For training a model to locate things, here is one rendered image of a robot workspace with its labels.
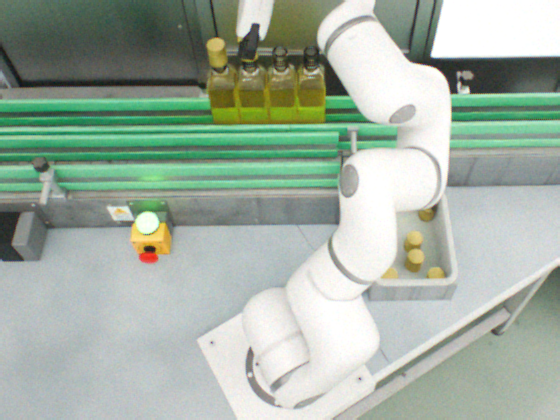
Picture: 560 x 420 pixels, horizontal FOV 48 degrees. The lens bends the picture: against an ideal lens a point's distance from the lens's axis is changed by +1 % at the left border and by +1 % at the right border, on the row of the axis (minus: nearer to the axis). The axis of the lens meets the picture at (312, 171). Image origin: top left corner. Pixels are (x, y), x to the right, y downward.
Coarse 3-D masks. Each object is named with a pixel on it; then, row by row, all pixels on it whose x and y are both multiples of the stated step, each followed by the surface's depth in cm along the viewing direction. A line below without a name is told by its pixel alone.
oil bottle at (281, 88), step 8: (272, 64) 122; (288, 64) 122; (272, 72) 121; (288, 72) 121; (272, 80) 121; (280, 80) 120; (288, 80) 121; (272, 88) 122; (280, 88) 122; (288, 88) 122; (272, 96) 124; (280, 96) 124; (288, 96) 124; (272, 104) 126; (280, 104) 126; (288, 104) 126; (272, 112) 128; (280, 112) 128; (288, 112) 128; (296, 112) 129; (272, 120) 130; (280, 120) 130; (288, 120) 130; (296, 120) 131
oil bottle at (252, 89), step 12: (240, 72) 121; (264, 72) 122; (240, 84) 121; (252, 84) 121; (264, 84) 121; (240, 96) 123; (252, 96) 123; (264, 96) 123; (240, 108) 127; (252, 108) 126; (264, 108) 126; (252, 120) 130; (264, 120) 130
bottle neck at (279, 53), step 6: (276, 48) 118; (282, 48) 118; (276, 54) 117; (282, 54) 118; (276, 60) 117; (282, 60) 117; (276, 66) 119; (282, 66) 119; (276, 72) 120; (282, 72) 120
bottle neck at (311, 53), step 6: (306, 48) 117; (312, 48) 118; (318, 48) 118; (306, 54) 117; (312, 54) 119; (318, 54) 117; (306, 60) 118; (312, 60) 117; (318, 60) 119; (306, 66) 119; (312, 66) 119; (318, 66) 120; (306, 72) 120; (312, 72) 120
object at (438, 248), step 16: (400, 224) 139; (416, 224) 139; (432, 224) 139; (448, 224) 131; (400, 240) 137; (432, 240) 137; (448, 240) 129; (400, 256) 135; (432, 256) 135; (448, 256) 128; (400, 272) 133; (416, 272) 133; (448, 272) 128
